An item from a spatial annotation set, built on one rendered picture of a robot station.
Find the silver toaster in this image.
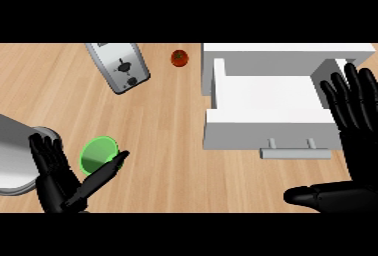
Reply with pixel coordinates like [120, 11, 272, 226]
[83, 43, 152, 96]

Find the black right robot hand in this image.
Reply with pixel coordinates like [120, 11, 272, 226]
[282, 62, 378, 214]

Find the grey drawer handle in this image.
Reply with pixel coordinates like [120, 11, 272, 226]
[259, 137, 332, 160]

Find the red tomato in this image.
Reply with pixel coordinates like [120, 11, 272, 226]
[170, 49, 191, 68]

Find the green cup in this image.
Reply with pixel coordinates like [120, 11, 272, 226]
[78, 135, 121, 176]

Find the white open drawer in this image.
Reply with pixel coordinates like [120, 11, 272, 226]
[202, 57, 357, 151]

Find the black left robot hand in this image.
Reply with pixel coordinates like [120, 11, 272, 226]
[27, 132, 132, 214]

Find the white cabinet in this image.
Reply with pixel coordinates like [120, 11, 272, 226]
[199, 43, 377, 97]

